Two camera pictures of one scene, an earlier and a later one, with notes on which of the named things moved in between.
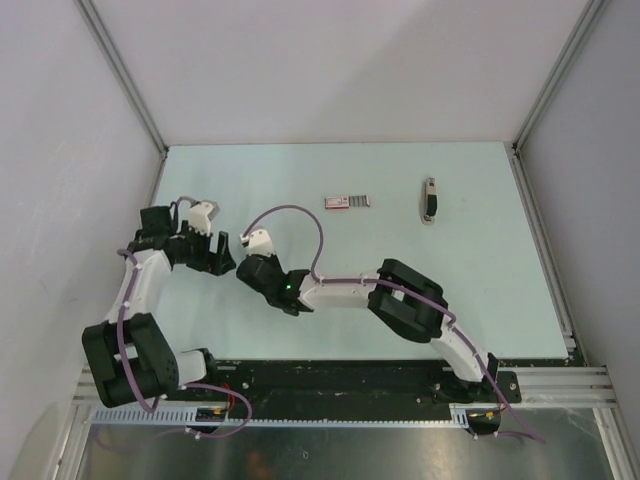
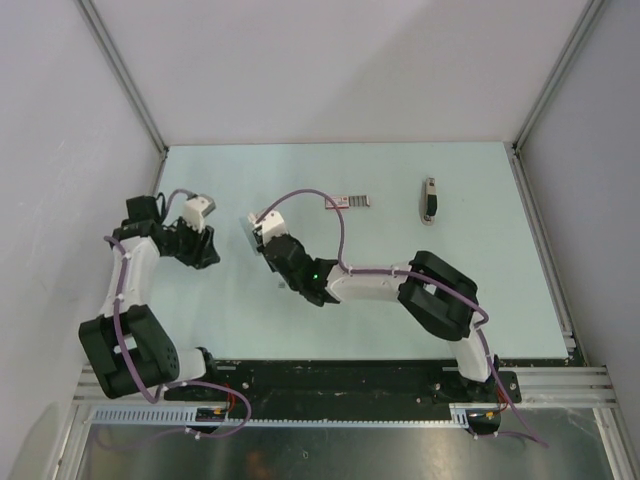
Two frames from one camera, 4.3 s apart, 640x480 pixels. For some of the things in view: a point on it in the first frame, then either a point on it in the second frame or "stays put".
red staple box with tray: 344,202 stays put
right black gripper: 274,259 to 288,237
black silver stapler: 429,206 stays put
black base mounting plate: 350,383 stays put
